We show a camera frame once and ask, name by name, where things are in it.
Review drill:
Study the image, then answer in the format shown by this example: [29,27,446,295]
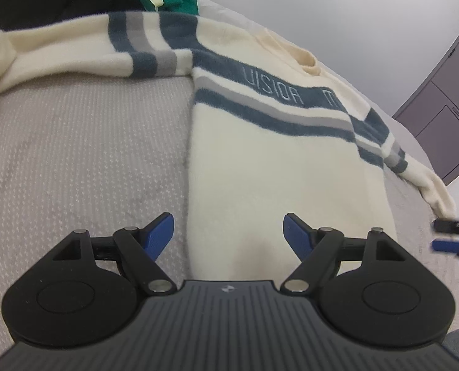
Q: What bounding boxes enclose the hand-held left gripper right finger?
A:
[282,212,406,294]

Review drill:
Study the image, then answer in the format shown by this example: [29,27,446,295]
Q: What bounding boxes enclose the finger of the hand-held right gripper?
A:
[434,212,459,236]
[431,239,459,266]

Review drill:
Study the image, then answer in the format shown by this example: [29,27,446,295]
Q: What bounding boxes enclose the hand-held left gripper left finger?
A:
[52,212,175,295]

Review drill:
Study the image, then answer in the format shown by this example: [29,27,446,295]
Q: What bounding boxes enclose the cream sweater with blue stripes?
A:
[0,11,458,281]

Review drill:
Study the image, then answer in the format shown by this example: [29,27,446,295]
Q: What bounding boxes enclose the grey wardrobe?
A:
[392,19,459,187]

